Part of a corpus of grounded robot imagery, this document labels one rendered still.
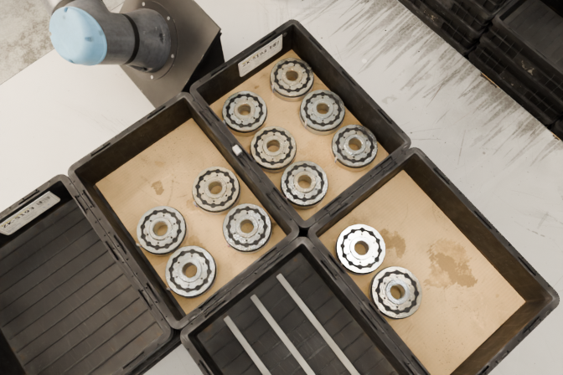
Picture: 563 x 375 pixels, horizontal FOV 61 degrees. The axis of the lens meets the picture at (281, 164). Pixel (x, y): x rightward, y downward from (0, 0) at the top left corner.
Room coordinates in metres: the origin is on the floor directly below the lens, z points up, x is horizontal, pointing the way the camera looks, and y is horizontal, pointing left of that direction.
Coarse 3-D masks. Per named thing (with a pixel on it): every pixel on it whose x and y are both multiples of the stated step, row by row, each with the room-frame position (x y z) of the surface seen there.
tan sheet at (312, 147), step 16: (272, 64) 0.62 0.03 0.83; (256, 80) 0.57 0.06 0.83; (320, 80) 0.58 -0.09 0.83; (224, 96) 0.53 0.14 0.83; (272, 96) 0.53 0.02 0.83; (240, 112) 0.49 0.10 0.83; (272, 112) 0.49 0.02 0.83; (288, 112) 0.49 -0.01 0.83; (320, 112) 0.49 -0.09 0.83; (288, 128) 0.45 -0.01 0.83; (304, 128) 0.45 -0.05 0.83; (304, 144) 0.41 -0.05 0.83; (320, 144) 0.41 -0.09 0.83; (352, 144) 0.41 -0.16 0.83; (304, 160) 0.37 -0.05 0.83; (320, 160) 0.37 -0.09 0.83; (272, 176) 0.33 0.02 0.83; (336, 176) 0.34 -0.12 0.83; (352, 176) 0.34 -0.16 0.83; (336, 192) 0.30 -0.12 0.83; (320, 208) 0.26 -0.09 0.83
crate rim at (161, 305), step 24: (192, 96) 0.48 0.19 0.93; (144, 120) 0.42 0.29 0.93; (72, 168) 0.31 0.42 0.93; (264, 192) 0.27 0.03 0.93; (96, 216) 0.21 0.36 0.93; (288, 216) 0.22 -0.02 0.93; (120, 240) 0.16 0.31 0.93; (288, 240) 0.17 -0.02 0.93; (144, 288) 0.08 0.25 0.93; (168, 312) 0.03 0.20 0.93; (192, 312) 0.03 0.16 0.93
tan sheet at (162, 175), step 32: (192, 128) 0.44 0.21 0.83; (160, 160) 0.36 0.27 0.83; (192, 160) 0.37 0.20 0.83; (224, 160) 0.37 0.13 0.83; (128, 192) 0.29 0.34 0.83; (160, 192) 0.29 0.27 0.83; (128, 224) 0.22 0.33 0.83; (192, 224) 0.22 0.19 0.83; (160, 256) 0.15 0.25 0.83; (224, 256) 0.15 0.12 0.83; (256, 256) 0.15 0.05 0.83
